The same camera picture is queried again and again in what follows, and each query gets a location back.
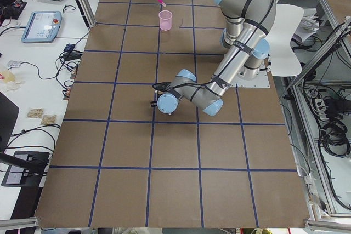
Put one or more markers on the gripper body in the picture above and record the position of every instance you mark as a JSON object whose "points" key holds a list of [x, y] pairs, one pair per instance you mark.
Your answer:
{"points": [[153, 104]]}

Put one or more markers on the snack packet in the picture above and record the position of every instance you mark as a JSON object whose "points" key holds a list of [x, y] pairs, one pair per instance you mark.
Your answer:
{"points": [[35, 113], [48, 119]]}

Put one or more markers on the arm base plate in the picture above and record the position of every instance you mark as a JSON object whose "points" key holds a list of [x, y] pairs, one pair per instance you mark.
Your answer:
{"points": [[251, 78]]}

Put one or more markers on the blue checkered pouch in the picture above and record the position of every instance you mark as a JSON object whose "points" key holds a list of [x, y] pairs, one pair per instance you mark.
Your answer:
{"points": [[69, 47]]}

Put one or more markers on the white chair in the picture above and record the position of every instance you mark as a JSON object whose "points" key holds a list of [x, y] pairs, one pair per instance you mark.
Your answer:
{"points": [[284, 62]]}

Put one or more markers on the black camera stand base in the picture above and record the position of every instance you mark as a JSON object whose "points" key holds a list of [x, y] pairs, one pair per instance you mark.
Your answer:
{"points": [[25, 168]]}

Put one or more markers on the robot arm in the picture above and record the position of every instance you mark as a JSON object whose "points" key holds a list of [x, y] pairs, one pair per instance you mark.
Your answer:
{"points": [[248, 22]]}

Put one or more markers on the near teach pendant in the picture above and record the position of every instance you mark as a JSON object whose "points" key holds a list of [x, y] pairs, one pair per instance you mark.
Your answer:
{"points": [[42, 27]]}

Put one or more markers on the pink mesh cup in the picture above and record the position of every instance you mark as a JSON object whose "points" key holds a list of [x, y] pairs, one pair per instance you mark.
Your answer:
{"points": [[165, 20]]}

